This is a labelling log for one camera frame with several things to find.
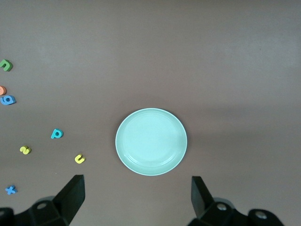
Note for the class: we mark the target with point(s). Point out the brown table cover sheet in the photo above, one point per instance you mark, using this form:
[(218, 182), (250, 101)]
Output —
[(150, 47)]

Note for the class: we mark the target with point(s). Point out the orange letter o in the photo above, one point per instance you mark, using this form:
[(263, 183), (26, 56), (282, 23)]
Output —
[(3, 90)]

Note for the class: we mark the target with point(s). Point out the blue letter g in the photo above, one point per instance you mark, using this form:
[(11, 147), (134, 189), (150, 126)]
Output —
[(13, 100)]

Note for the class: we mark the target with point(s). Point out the blue letter x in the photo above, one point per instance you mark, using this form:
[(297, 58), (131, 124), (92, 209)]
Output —
[(11, 189)]

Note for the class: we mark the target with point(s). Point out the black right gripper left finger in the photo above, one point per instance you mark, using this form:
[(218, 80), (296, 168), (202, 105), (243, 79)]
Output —
[(70, 200)]

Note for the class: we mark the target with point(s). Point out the yellow letter s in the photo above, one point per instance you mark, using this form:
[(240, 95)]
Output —
[(25, 150)]

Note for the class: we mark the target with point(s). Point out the green letter u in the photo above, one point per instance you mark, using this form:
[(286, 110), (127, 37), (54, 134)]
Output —
[(7, 62)]

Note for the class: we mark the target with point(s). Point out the mint green plate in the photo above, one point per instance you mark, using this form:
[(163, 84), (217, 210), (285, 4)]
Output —
[(150, 141)]

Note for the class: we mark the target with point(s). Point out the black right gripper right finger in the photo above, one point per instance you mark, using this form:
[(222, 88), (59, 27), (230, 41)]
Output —
[(200, 200)]

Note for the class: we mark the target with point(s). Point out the yellow letter n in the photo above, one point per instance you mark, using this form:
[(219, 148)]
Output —
[(77, 160)]

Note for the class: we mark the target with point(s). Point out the teal letter p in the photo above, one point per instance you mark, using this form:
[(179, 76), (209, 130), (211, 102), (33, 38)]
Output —
[(52, 136)]

